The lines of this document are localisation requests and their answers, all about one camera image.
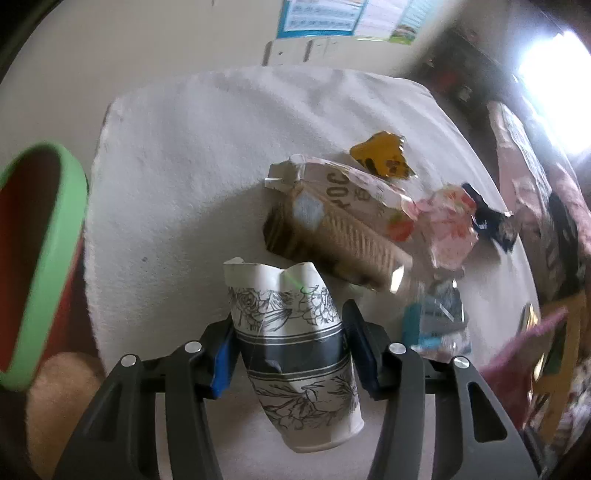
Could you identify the wall socket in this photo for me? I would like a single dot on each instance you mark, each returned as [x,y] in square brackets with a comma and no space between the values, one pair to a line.
[323,48]

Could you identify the floral paper cup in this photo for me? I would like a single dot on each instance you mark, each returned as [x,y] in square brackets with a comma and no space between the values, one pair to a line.
[291,341]

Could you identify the blue alphabet wall poster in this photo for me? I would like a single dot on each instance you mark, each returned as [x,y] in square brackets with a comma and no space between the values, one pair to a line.
[318,16]

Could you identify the red bin with green rim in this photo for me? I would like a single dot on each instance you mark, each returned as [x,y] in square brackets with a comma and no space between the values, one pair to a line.
[64,258]

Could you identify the white table cloth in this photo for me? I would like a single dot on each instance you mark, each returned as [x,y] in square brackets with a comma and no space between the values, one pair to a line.
[184,184]

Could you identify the pink floral wrapper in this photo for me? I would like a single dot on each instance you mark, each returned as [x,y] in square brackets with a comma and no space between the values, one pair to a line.
[448,226]

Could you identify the dark blue foil wrapper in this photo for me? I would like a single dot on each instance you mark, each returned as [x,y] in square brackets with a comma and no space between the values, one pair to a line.
[494,226]

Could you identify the yellow wrapper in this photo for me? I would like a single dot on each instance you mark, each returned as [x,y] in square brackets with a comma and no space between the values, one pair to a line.
[378,157]

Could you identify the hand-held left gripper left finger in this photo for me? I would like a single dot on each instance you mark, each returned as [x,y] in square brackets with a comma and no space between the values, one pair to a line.
[224,364]

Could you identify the clear blue wrapper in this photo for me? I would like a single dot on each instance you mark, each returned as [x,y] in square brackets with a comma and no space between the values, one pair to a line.
[438,318]

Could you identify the white chart wall poster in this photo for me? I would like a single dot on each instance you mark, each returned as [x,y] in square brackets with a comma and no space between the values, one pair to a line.
[383,16]

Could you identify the bright window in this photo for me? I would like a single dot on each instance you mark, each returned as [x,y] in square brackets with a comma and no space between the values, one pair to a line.
[563,92]

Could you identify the crushed beige snack box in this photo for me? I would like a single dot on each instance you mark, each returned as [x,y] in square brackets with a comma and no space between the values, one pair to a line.
[346,221]

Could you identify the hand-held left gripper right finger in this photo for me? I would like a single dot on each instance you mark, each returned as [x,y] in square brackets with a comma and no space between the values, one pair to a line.
[364,364]

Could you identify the green chart wall poster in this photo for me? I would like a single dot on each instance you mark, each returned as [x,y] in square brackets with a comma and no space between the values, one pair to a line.
[413,21]

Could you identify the tan plush toy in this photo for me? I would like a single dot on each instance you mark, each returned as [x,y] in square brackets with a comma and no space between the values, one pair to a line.
[55,406]

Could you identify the dark shelf cabinet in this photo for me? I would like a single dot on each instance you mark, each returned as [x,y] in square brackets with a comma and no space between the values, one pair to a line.
[452,60]

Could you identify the yellow chair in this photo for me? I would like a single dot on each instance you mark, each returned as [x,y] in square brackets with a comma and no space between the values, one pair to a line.
[561,369]

